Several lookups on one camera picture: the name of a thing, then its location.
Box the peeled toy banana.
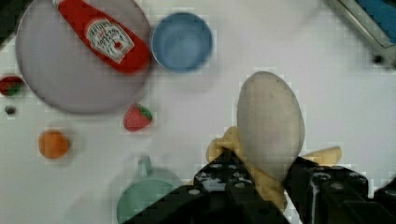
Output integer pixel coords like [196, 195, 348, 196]
[205, 71, 343, 213]

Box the black toaster oven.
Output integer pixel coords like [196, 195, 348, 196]
[323, 0, 395, 69]

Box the orange toy fruit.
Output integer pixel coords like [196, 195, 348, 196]
[38, 130, 70, 160]

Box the blue bowl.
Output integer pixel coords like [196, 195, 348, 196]
[150, 12, 213, 73]

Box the green mug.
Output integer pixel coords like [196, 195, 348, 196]
[117, 156, 183, 224]

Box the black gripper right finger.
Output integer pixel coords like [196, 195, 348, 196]
[284, 157, 396, 224]

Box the toy strawberry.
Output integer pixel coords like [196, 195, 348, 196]
[123, 105, 152, 132]

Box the grey round plate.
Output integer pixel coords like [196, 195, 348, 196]
[16, 0, 151, 114]

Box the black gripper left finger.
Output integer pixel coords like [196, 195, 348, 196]
[122, 149, 290, 224]

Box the red ketchup bottle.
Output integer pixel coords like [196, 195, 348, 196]
[52, 0, 150, 75]

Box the small red toy fruit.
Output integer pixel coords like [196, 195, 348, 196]
[0, 76, 24, 96]

